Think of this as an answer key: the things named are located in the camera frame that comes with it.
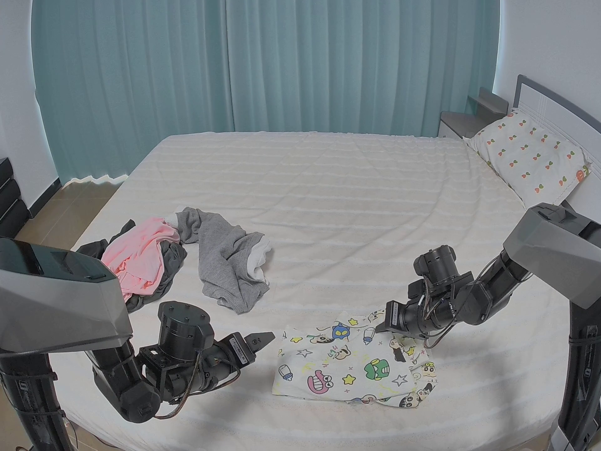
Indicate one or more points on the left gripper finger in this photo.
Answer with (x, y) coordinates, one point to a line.
(260, 338)

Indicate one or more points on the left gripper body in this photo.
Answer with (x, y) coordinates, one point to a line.
(225, 357)

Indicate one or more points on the grey bedside table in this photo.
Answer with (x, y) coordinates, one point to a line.
(462, 120)

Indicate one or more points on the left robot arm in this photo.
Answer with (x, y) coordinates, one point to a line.
(56, 308)

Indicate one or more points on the grey garment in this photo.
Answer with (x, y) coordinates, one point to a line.
(230, 261)

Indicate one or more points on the dark grey chest of drawers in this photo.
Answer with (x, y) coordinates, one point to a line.
(11, 200)

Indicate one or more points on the bed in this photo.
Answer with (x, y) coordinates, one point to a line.
(328, 195)

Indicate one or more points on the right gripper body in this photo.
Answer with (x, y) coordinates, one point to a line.
(404, 320)

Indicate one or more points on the white printed pillow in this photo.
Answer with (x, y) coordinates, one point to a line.
(530, 158)

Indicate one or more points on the white printed pyjama top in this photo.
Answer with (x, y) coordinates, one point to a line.
(347, 364)

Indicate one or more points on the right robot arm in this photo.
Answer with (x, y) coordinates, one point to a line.
(540, 275)

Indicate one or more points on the blue-green curtain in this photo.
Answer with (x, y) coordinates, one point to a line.
(258, 64)

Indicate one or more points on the black garment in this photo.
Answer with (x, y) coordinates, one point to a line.
(169, 270)

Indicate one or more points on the pink garment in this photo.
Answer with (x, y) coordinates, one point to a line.
(136, 261)

